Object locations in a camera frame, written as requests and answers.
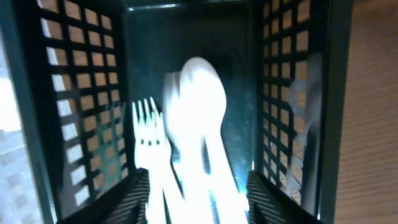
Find white plastic spoon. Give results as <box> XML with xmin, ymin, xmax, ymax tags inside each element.
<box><xmin>178</xmin><ymin>57</ymin><xmax>248</xmax><ymax>223</ymax></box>

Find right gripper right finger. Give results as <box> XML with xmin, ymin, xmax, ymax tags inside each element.
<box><xmin>246</xmin><ymin>170</ymin><xmax>322</xmax><ymax>224</ymax></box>

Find black plastic basket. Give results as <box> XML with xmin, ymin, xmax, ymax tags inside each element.
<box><xmin>1</xmin><ymin>0</ymin><xmax>353</xmax><ymax>223</ymax></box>

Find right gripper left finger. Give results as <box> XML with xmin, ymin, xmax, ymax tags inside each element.
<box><xmin>60</xmin><ymin>169</ymin><xmax>150</xmax><ymax>224</ymax></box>

